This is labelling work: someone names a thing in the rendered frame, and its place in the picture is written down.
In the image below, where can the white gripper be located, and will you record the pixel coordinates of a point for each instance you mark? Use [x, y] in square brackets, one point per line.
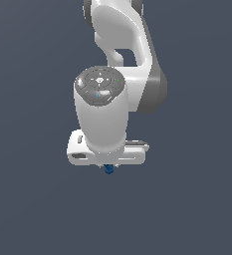
[78, 154]

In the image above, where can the small blue object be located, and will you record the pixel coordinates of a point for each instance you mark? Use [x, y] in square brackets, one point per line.
[109, 169]

